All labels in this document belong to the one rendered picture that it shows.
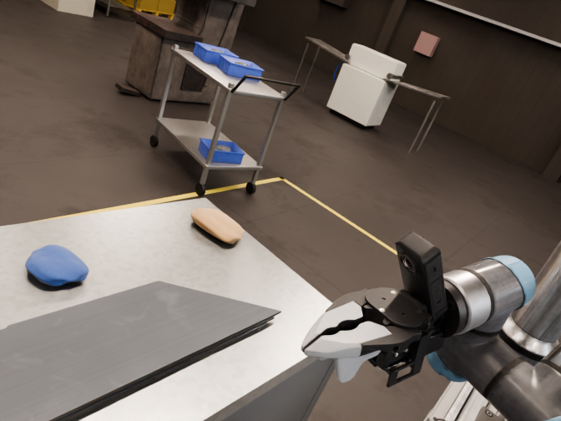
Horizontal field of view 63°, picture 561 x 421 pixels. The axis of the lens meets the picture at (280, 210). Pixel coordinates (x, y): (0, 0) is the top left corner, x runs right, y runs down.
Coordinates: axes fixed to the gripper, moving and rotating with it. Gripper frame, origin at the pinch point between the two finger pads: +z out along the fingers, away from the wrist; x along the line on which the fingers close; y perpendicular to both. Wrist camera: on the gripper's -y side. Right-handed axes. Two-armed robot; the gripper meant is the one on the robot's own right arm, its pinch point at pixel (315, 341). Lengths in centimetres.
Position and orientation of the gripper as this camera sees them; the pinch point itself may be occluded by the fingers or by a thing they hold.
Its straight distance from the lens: 48.1
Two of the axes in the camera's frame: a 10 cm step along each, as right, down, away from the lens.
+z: -8.4, 1.5, -5.1
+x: -5.3, -4.0, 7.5
